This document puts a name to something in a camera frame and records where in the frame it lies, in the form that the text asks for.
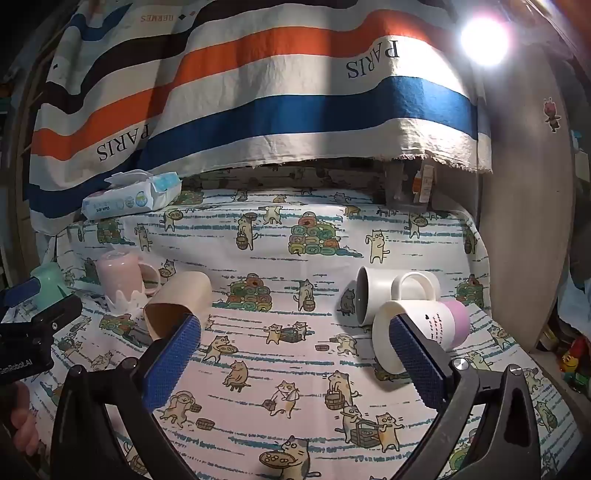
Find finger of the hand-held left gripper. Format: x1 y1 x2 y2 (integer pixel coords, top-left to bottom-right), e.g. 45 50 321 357
0 295 83 334
0 277 43 309

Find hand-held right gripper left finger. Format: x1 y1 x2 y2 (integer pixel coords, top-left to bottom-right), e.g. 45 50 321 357
50 313 202 480

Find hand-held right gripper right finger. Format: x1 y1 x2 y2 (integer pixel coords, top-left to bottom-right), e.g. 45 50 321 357
389 313 542 480

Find white and pink cup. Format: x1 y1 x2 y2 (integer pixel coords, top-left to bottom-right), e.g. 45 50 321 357
372 299 471 377

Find teal cup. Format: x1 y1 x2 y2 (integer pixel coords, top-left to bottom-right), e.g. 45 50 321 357
31 263 70 311

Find beige cup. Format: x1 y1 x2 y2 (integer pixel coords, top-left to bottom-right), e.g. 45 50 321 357
144 271 213 343

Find person's left hand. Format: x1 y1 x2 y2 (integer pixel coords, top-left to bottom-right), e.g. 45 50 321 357
8 382 41 452

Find white mug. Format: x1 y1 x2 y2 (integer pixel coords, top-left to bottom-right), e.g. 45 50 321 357
355 266 440 326

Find pink mug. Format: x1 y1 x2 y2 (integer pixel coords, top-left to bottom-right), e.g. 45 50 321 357
96 250 161 305

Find cat print cloth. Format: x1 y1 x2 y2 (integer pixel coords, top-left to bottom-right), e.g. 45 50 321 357
28 165 583 480

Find wet wipes packet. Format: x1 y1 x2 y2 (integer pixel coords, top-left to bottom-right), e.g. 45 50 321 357
82 172 182 221

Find colourful toy figures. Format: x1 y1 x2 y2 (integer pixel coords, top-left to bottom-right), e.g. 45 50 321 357
558 336 591 394

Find small white orange bottle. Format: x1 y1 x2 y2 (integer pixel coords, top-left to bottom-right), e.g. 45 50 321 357
413 166 437 204

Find striped blanket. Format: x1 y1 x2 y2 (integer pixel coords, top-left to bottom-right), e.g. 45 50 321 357
28 0 494 234

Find bright lamp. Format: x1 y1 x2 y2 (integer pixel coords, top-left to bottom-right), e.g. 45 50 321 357
458 13 512 66

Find cartoon wall sticker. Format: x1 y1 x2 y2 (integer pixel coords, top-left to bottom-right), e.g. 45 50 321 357
543 97 562 134

